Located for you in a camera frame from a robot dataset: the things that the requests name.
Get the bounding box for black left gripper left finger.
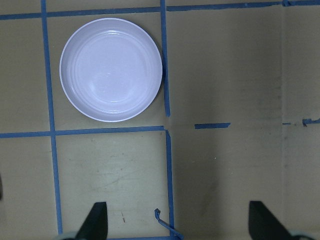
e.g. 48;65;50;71
75;202;108;240

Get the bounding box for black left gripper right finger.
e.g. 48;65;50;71
248;200;293;240

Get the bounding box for lavender round plate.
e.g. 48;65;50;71
59;18;163;123

